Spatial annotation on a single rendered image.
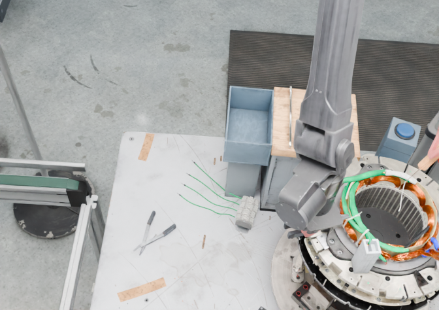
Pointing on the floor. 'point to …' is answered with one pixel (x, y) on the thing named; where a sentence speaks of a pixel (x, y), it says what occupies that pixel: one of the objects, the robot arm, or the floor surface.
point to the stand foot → (69, 227)
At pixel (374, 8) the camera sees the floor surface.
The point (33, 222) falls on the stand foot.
